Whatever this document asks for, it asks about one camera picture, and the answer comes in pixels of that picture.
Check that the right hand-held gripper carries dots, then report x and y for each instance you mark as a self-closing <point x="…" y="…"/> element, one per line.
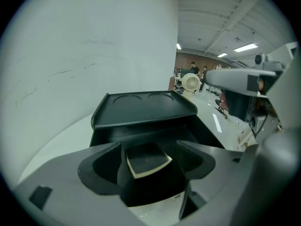
<point x="282" y="98"/>

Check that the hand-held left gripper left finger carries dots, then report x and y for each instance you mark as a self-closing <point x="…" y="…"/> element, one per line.
<point x="65" y="196"/>

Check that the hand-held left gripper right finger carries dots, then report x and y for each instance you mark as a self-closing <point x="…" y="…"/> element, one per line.
<point x="211" y="168"/>

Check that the black box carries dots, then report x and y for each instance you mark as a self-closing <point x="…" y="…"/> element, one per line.
<point x="141" y="112"/>

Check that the white curved table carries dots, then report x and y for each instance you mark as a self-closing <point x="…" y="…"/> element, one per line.
<point x="58" y="145"/>

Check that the red office chair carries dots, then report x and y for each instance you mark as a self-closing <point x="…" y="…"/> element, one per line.
<point x="222" y="102"/>

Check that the ceiling light panel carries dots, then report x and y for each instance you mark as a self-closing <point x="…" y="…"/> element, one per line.
<point x="245" y="47"/>
<point x="178" y="46"/>
<point x="222" y="54"/>

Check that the small white cup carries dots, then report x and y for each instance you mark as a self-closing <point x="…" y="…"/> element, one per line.
<point x="191" y="83"/>

